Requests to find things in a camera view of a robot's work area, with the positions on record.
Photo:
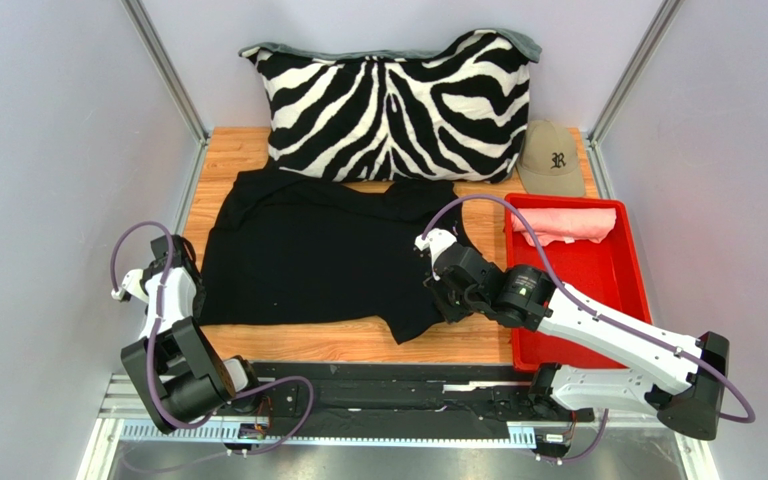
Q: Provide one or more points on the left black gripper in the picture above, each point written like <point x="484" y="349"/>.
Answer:
<point x="198" y="303"/>

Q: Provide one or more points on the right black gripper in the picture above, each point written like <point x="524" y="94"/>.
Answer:
<point x="450" y="292"/>

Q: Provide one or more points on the black t-shirt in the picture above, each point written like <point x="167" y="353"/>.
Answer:
<point x="288" y="249"/>

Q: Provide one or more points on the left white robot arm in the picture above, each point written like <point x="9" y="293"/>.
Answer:
<point x="185" y="379"/>

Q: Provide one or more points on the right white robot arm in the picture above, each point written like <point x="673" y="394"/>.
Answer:
<point x="674" y="377"/>

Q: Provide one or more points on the rolled pink t-shirt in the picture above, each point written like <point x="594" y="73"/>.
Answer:
<point x="572" y="225"/>

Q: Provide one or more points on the beige baseball cap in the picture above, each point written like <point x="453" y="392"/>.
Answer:
<point x="549" y="163"/>

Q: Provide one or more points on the red plastic tray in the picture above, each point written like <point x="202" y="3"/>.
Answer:
<point x="607" y="272"/>

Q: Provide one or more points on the zebra striped pillow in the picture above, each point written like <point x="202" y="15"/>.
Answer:
<point x="459" y="114"/>

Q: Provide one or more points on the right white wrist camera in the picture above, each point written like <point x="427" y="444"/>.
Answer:
<point x="434" y="243"/>

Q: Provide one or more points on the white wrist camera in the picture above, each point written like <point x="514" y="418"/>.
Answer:
<point x="131" y="287"/>
<point x="434" y="243"/>

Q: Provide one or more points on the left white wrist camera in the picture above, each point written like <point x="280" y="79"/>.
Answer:
<point x="131" y="287"/>

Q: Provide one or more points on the left aluminium frame post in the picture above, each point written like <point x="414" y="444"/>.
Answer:
<point x="155" y="47"/>

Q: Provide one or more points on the aluminium frame post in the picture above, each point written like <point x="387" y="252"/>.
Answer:
<point x="647" y="47"/>
<point x="155" y="47"/>

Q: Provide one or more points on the right aluminium frame post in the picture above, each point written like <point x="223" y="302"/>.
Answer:
<point x="647" y="47"/>

